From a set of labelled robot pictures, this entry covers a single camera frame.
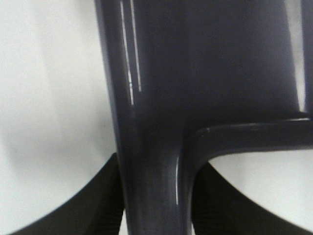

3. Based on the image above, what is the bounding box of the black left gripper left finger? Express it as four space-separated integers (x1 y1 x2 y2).
15 154 125 235

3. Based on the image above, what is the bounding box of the purple plastic dustpan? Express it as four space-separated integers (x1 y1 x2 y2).
95 0 313 235

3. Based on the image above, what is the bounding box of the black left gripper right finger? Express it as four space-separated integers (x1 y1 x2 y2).
191 163 311 235

